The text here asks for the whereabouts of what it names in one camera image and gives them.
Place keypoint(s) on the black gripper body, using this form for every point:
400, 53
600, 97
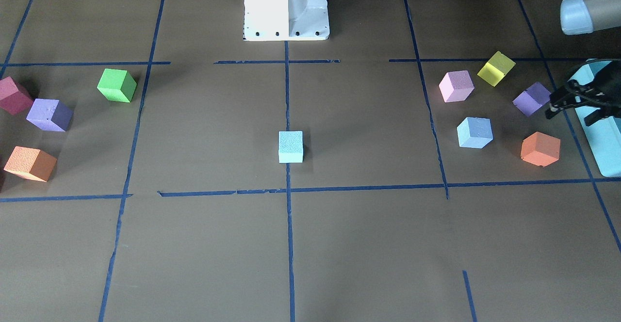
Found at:
580, 96

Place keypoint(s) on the crimson foam block near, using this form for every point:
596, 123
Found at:
14, 98

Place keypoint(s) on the teal plastic bin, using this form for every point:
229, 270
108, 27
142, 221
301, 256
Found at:
604, 137

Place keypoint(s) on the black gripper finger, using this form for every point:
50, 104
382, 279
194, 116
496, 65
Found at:
559, 100
602, 112

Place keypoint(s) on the orange foam block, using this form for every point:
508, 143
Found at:
540, 149
30, 164

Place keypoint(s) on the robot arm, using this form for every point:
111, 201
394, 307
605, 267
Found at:
586, 16

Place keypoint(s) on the purple foam block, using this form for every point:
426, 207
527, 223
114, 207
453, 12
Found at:
50, 115
532, 99

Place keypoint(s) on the yellow foam block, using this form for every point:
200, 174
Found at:
496, 68

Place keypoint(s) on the light blue block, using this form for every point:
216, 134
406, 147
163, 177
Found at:
474, 133
290, 146

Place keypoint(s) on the pink foam block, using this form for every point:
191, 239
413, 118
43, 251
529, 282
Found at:
456, 86

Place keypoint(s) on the green foam block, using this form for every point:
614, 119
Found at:
117, 85

